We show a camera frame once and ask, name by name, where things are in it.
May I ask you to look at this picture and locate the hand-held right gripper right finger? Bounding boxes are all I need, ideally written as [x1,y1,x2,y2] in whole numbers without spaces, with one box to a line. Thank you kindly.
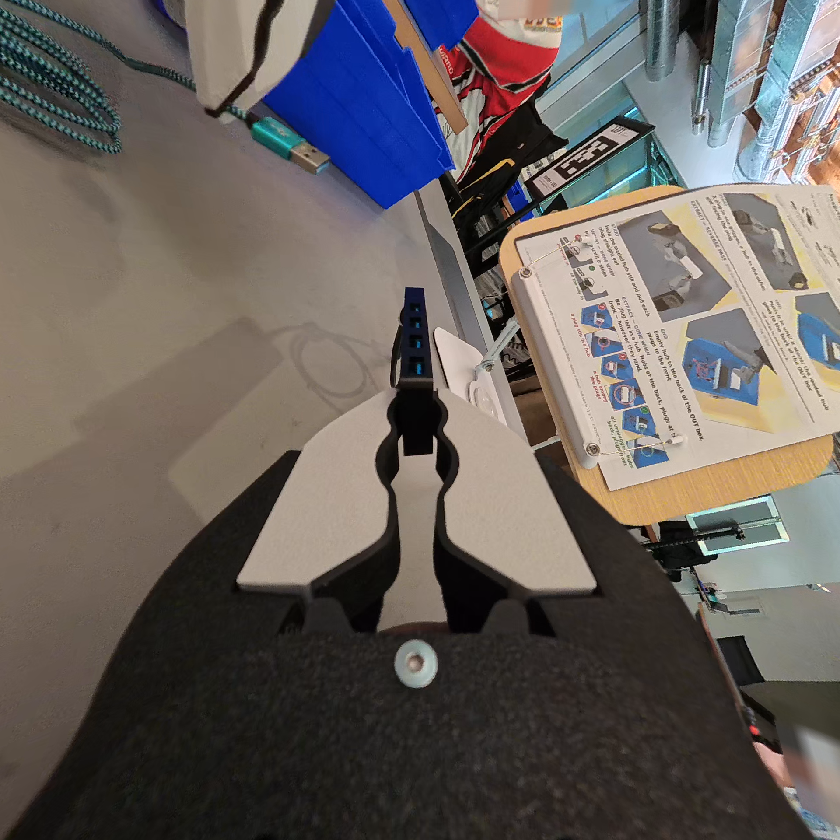
[433,389,599,601]

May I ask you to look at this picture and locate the teal braided usb cable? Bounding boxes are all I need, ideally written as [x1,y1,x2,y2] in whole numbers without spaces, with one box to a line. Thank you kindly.
[0,0,332,178]

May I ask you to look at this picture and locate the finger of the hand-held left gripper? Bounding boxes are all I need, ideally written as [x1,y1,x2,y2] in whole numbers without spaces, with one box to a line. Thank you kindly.
[226,0,330,107]
[187,0,269,111]

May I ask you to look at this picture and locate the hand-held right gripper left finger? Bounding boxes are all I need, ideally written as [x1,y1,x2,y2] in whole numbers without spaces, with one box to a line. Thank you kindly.
[235,389,403,601]

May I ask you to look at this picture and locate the stack of blue bins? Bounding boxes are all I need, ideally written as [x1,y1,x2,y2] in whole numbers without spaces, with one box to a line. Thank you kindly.
[403,0,480,50]

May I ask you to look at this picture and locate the red white jacket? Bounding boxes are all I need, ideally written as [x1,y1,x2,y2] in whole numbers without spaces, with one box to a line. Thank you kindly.
[436,13,567,188]

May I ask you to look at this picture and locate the wooden document stand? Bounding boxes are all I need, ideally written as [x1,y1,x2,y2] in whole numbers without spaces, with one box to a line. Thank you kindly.
[433,185,840,526]

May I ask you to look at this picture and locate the black bag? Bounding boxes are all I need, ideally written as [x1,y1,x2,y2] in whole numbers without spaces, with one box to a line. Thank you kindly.
[440,98,572,263]

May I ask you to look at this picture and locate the wooden board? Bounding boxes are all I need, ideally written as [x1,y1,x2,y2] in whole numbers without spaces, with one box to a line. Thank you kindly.
[384,0,470,135]

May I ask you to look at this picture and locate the black framed marker sign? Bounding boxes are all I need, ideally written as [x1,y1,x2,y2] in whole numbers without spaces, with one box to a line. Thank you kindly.
[528,118,657,201]

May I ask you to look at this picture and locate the silver ceiling ducts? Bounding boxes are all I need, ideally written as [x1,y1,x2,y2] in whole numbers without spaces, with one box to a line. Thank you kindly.
[646,0,840,188]

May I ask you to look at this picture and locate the black usb hub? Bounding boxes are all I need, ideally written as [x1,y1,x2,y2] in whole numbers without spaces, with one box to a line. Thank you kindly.
[397,287,435,457]

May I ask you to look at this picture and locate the black tripod pole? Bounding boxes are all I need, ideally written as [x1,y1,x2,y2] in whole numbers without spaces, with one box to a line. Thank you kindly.
[646,524,746,547]

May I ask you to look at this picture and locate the blue plastic bin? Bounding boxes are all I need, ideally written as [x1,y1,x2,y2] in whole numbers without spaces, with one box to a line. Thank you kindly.
[262,0,457,211]

